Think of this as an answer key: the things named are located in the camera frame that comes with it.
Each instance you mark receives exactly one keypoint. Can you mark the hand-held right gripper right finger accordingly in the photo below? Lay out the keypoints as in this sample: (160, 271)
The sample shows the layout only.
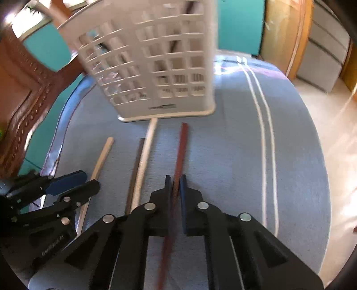
(183, 186)

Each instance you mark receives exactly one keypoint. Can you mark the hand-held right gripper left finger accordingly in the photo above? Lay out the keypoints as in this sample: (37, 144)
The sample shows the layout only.
(168, 185)

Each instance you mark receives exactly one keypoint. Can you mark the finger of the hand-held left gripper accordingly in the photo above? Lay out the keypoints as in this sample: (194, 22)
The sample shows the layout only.
(83, 190)
(67, 180)

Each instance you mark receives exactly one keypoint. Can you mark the light wooden chopstick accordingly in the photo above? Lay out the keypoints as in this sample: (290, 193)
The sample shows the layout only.
(101, 159)
(146, 150)

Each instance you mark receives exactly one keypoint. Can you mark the red-brown chopstick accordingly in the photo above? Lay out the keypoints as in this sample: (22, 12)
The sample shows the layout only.
(181, 150)

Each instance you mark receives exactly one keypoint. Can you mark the white plastic utensil basket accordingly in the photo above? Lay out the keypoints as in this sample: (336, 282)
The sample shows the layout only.
(167, 111)

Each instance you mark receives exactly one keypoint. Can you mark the dark brown chopstick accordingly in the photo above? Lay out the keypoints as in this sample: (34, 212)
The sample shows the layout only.
(136, 167)

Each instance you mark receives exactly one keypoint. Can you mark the blue striped cloth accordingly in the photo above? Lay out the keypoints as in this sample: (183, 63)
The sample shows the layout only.
(223, 167)

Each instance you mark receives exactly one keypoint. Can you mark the carved wooden chair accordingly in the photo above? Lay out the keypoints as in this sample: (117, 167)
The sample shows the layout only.
(25, 97)

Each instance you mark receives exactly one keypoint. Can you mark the wooden framed glass sliding door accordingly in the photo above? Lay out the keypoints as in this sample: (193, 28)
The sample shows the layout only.
(287, 36)

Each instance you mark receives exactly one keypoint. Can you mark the grey refrigerator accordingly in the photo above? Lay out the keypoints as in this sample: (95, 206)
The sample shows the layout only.
(320, 55)

